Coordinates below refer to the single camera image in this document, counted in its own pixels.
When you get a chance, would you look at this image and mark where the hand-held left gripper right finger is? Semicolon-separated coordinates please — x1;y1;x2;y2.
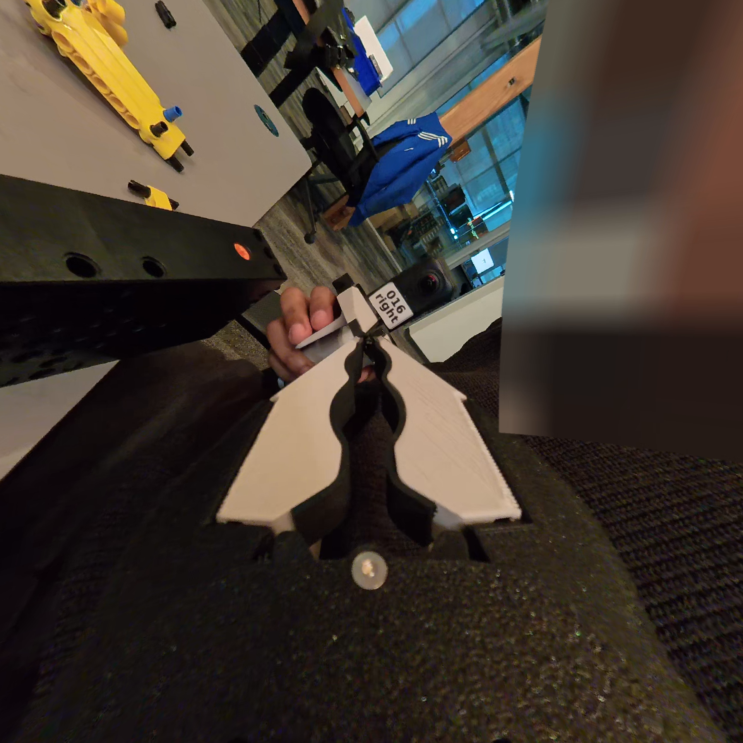
369;338;522;548

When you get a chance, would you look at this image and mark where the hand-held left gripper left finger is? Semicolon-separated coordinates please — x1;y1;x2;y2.
216;339;365;546

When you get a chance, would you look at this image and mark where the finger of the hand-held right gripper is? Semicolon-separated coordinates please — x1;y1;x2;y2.
337;286;379;339
295;323;363;365

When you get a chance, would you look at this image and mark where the black perforated block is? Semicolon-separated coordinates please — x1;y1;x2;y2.
0;174;287;389

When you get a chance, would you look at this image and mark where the person's right hand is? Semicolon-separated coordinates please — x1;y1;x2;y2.
265;286;346;384

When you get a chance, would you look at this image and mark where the blue striped jacket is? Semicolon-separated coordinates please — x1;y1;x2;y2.
345;113;454;228

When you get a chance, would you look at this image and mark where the black office chair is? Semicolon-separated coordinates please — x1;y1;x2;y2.
302;87;384;245

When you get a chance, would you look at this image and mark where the blue storage bin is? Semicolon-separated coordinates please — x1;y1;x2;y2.
350;39;384;96

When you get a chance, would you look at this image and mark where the small yellow connector with pin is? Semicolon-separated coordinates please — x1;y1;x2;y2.
128;180;180;211

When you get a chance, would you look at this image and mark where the person's dark knit sweater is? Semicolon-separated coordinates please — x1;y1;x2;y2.
0;316;743;743

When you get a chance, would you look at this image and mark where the yellow brick assembly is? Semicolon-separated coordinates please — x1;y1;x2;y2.
23;0;196;173

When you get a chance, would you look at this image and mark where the wooden post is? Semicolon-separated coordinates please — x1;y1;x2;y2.
438;35;543;146

